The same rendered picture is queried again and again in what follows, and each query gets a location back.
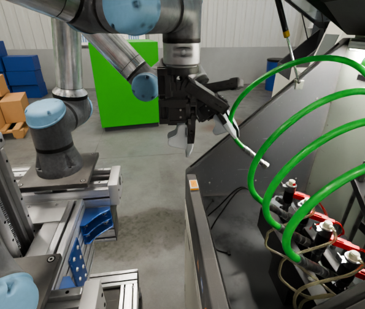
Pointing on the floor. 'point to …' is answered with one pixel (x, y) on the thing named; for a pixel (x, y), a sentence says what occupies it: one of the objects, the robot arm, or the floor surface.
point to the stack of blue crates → (11, 68)
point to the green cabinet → (123, 91)
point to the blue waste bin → (272, 75)
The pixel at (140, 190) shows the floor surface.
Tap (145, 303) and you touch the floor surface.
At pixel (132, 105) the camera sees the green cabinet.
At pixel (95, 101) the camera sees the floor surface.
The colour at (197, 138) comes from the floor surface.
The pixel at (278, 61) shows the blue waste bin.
